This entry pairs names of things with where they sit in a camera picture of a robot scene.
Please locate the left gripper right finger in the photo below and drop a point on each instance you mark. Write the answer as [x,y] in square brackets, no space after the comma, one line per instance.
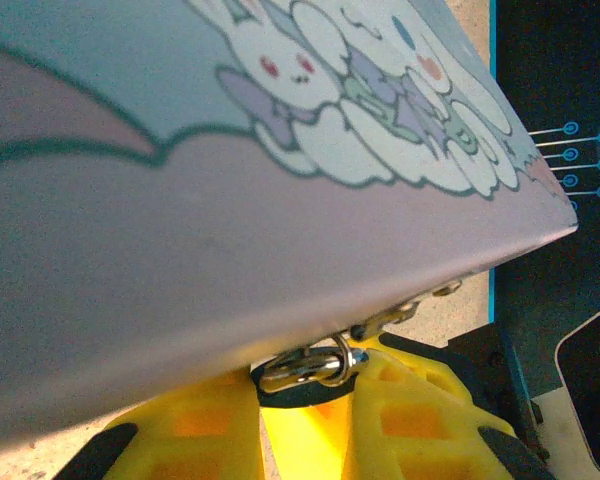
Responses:
[410,420]

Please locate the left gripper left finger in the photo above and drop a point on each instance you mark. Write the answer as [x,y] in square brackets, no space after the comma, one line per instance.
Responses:
[195,430]

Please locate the small silver padlock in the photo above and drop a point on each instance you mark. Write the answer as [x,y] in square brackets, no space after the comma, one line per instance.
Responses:
[305,372]

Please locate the pink cartoon print box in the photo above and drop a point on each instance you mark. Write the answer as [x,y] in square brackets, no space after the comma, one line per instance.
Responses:
[180,225]

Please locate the black frame bracket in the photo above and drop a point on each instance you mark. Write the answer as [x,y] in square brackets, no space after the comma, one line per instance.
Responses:
[485,365]

